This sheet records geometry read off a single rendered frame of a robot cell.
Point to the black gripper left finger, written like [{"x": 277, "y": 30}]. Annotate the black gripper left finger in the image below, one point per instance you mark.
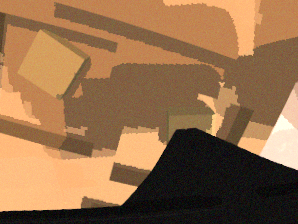
[{"x": 170, "y": 194}]

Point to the tan square block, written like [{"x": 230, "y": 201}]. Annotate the tan square block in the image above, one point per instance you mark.
[
  {"x": 203, "y": 118},
  {"x": 53, "y": 63}
]

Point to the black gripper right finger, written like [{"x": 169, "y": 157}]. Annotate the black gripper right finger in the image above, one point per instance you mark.
[{"x": 256, "y": 190}]

